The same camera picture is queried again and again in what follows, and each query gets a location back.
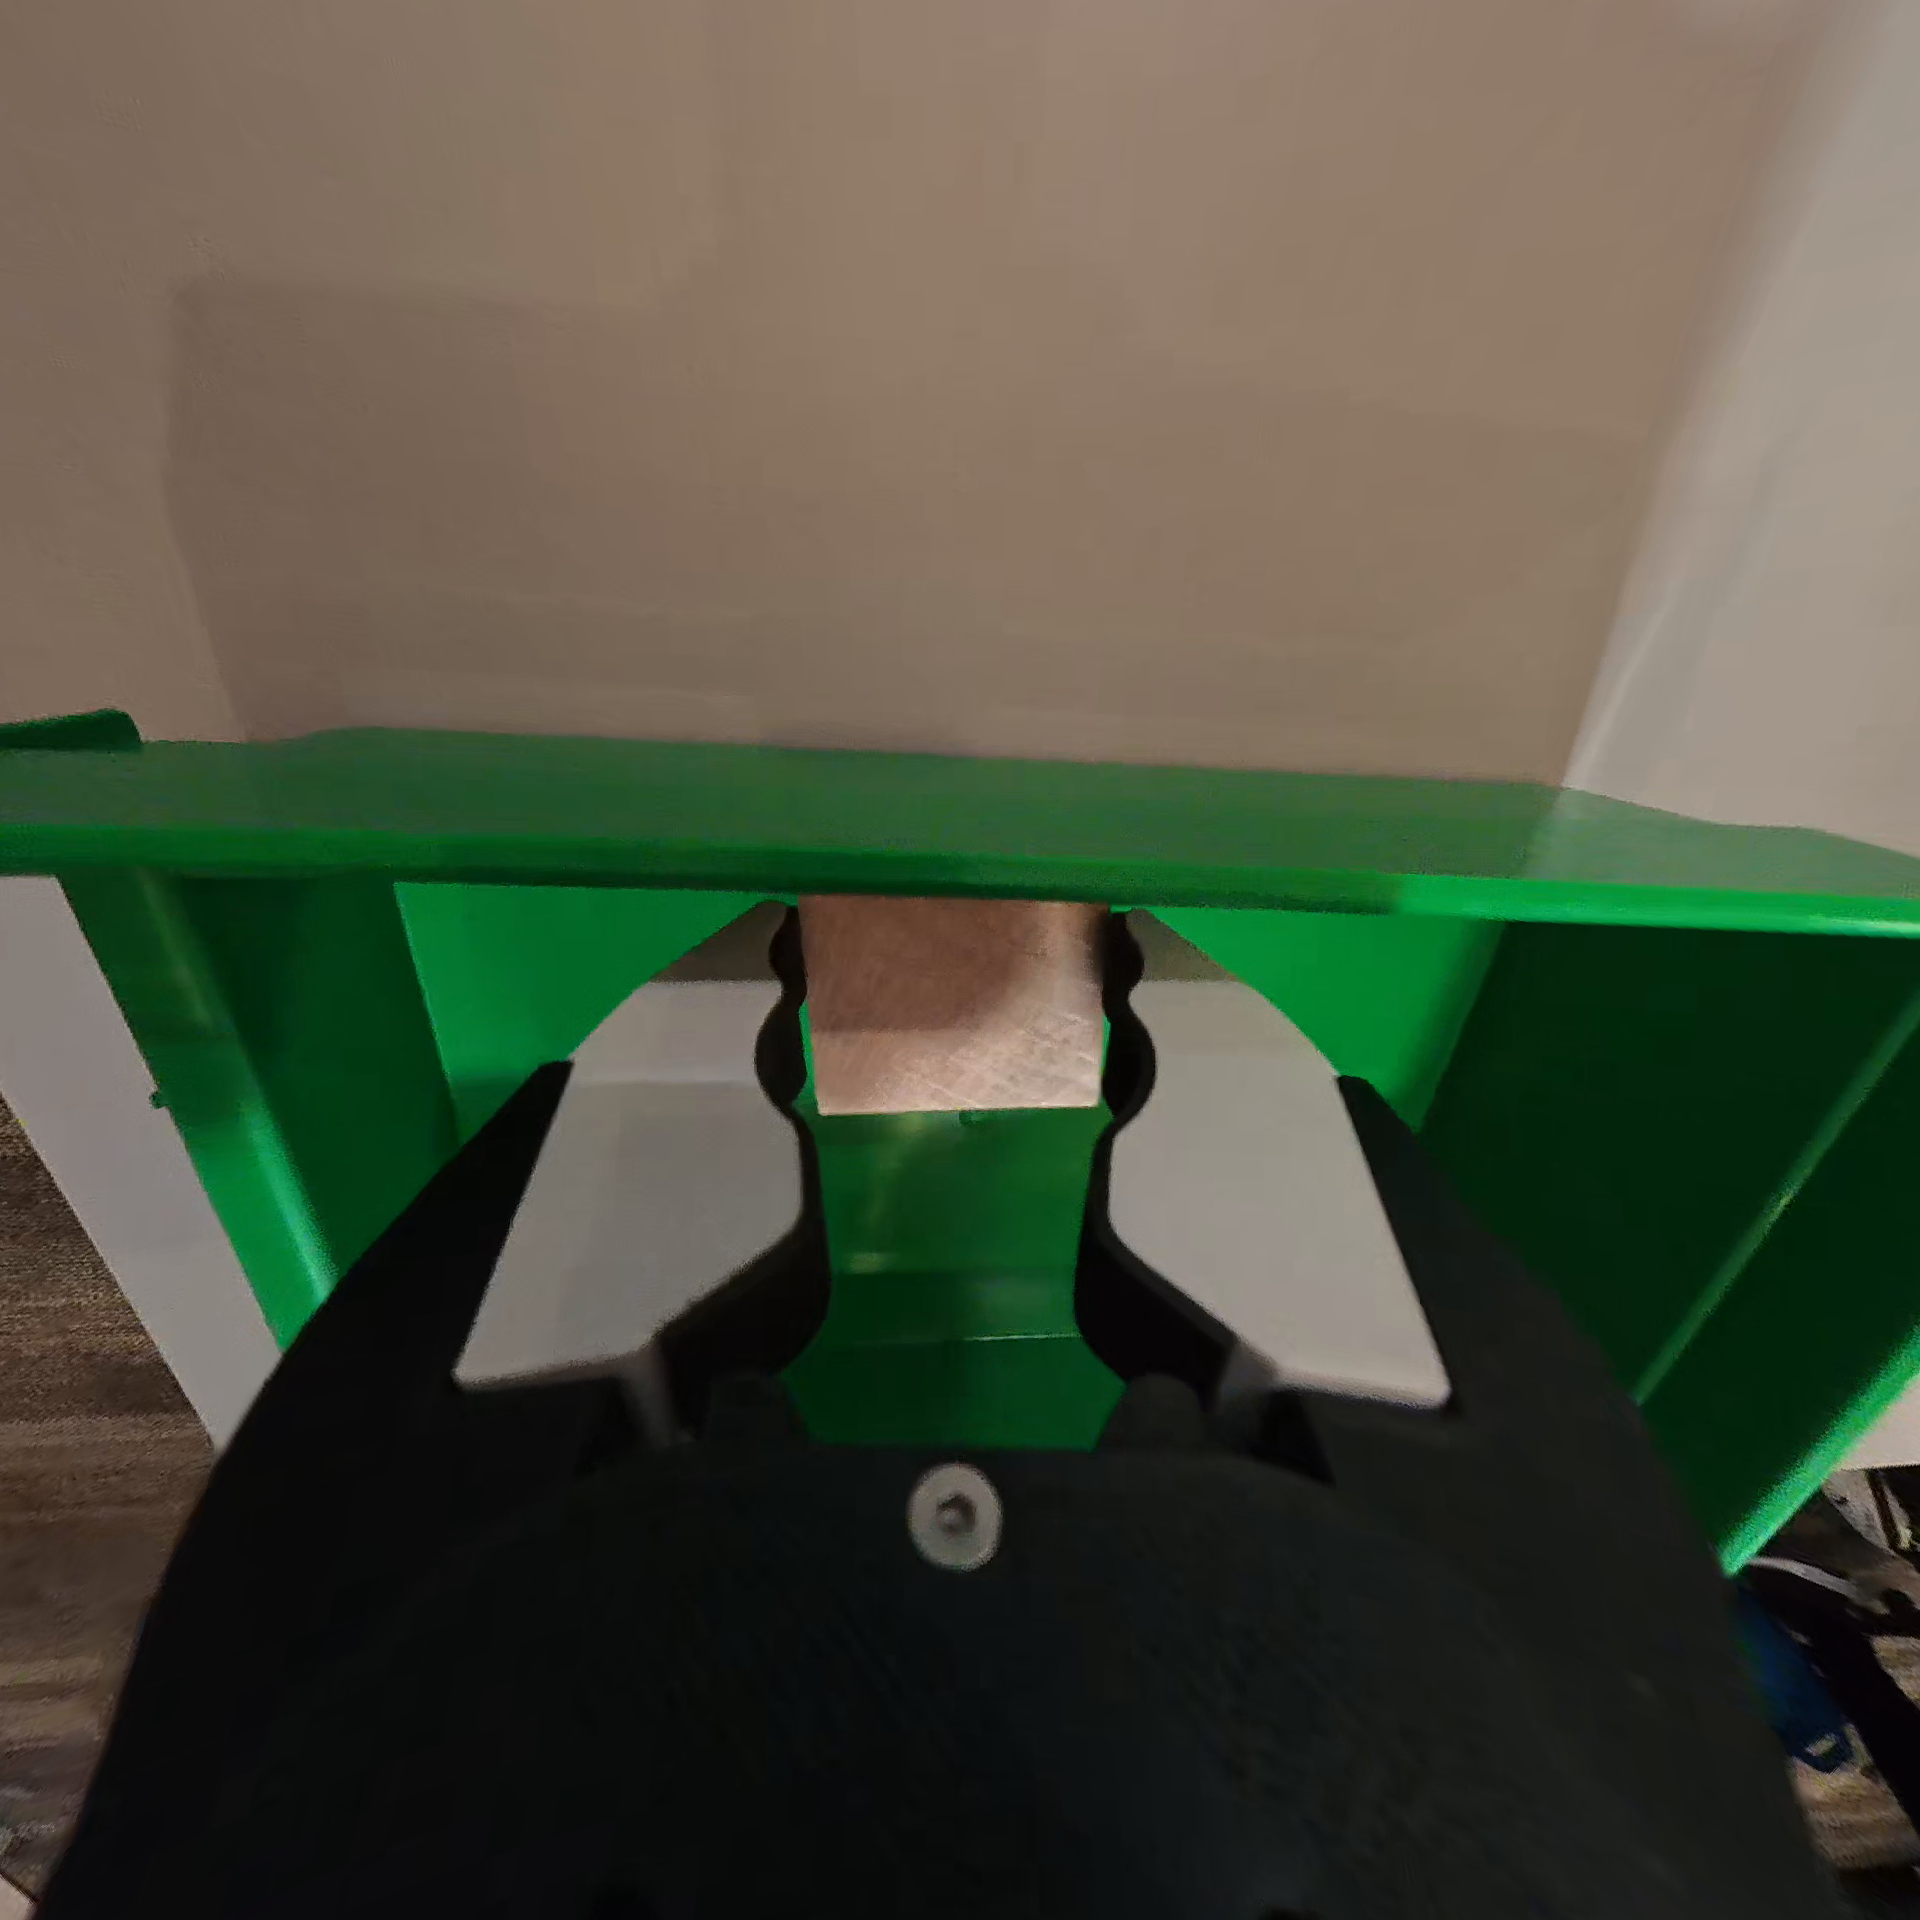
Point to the green plastic bin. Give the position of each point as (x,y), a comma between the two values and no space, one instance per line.
(900,826)

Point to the grey desk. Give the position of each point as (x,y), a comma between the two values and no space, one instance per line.
(900,377)

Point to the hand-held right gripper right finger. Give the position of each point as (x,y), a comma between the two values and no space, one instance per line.
(1290,1231)

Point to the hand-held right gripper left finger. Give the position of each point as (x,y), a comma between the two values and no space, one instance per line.
(600,1231)

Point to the large wooden cube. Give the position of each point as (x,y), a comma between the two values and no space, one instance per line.
(953,1005)

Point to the blue fabric bag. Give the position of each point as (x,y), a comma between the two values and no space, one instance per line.
(1793,1682)

